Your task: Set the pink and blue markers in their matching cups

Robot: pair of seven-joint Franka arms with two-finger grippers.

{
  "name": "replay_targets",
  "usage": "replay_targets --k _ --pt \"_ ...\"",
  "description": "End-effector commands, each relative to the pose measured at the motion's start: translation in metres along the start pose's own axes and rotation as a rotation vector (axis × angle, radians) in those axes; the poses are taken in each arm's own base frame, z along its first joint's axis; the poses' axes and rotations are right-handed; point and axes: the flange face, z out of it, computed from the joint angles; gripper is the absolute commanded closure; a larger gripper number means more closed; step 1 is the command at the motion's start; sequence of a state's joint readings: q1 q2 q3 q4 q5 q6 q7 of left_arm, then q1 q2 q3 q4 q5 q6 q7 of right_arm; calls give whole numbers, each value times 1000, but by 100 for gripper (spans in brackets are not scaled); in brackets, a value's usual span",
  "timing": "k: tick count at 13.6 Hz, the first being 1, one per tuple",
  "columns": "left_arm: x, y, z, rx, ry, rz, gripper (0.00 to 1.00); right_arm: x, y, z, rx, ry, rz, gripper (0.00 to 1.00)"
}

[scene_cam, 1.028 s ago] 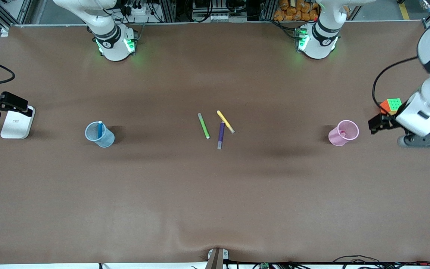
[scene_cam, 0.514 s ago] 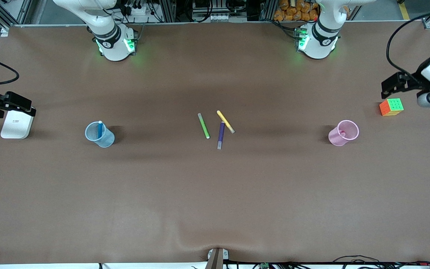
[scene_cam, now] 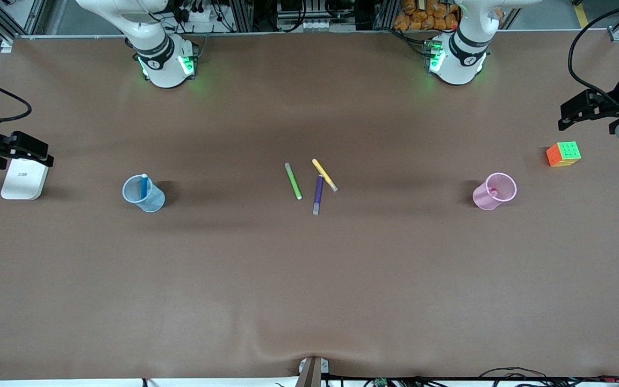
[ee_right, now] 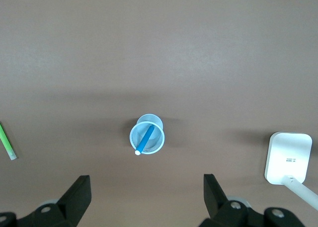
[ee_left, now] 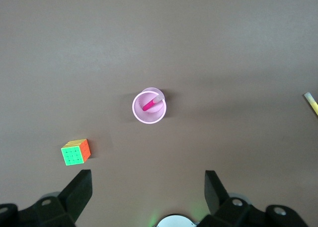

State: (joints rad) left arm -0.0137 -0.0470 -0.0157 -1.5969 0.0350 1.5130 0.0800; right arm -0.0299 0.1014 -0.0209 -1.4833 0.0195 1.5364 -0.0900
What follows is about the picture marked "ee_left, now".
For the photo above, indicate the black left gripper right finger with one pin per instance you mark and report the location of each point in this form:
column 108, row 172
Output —
column 219, row 202

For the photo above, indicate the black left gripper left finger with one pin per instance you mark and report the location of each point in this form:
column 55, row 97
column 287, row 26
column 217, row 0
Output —
column 74, row 197

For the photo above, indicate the pink marker pen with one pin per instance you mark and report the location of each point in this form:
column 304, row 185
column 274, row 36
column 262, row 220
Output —
column 149, row 105

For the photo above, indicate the colourful puzzle cube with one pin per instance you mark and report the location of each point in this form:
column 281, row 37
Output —
column 73, row 156

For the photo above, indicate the pink mesh cup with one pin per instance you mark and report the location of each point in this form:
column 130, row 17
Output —
column 151, row 116

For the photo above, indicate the yellow marker pen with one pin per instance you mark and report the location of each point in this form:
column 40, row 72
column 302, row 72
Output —
column 312, row 104

